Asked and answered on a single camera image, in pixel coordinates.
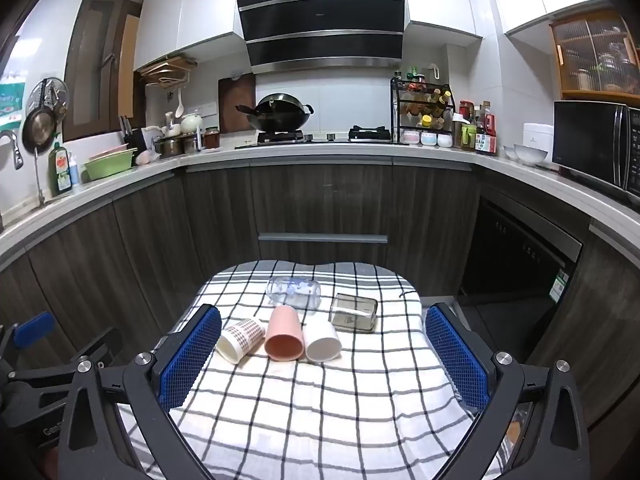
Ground brown wooden door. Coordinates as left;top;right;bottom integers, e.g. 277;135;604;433
63;0;146;142

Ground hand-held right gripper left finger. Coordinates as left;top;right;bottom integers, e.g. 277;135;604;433
56;304;222;480

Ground wall calendar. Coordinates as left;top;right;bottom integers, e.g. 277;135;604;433
0;71;27;129

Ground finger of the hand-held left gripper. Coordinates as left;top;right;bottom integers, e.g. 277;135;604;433
0;311;56;361
10;327;124;391

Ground dark brown cutting board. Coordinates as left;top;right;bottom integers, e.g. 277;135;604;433
218;73;257;134

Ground red label sauce bottle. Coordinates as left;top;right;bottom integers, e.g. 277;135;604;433
475;114;498;156

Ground metal faucet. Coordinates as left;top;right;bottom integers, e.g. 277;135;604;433
0;130;25;171

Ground black wok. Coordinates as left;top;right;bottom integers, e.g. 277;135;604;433
236;92;316;133

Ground black range hood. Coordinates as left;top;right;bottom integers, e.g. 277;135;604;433
235;0;407;75

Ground black gas stove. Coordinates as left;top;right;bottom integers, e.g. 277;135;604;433
235;129;396;149

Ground hanging round wire strainer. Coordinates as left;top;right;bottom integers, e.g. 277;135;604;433
27;77;68;126

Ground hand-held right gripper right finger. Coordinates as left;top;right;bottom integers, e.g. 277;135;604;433
424;302;598;480

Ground green dish soap bottle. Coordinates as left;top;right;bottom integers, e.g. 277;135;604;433
48;141;73;197

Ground steel pot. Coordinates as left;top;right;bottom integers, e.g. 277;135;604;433
155;136;185;157

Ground white rice cooker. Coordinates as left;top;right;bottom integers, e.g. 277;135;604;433
523;123;555;157

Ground green plastic basin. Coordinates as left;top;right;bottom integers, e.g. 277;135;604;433
82;147;138;181

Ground white wall cabinets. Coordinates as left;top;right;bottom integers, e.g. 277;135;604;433
132;0;608;68

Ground plain white cup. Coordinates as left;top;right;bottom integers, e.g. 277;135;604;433
304;317;343;364

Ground light wooden cutting boards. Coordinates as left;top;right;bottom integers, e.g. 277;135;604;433
137;56;198;89

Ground clear glass cup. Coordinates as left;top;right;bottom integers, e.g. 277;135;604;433
266;276;322;315

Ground white patterned cup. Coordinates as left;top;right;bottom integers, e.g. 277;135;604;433
216;318;266;364

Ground black built-in dishwasher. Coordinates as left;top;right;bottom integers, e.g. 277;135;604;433
457;195;585;311

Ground black wire spice rack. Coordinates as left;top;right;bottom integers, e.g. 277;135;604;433
391;76;456;145

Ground wooden glass door cabinet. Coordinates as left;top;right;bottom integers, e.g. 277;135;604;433
549;10;640;102

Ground black microwave oven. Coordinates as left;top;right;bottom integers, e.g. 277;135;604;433
552;100;640;197

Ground grey square glass cup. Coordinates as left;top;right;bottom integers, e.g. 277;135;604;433
328;293;379;333

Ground pink cup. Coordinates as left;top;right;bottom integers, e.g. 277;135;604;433
264;305;306;362

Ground black white checked cloth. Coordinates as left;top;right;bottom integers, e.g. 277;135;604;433
117;259;506;480

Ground knife block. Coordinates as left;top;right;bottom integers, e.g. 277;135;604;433
119;116;151;155

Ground hanging frying pan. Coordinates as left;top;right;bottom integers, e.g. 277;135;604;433
21;105;57;153

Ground dark wood base cabinets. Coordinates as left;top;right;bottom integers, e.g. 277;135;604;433
0;152;640;433

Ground large white bowl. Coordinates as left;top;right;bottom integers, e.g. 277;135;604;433
513;144;549;165

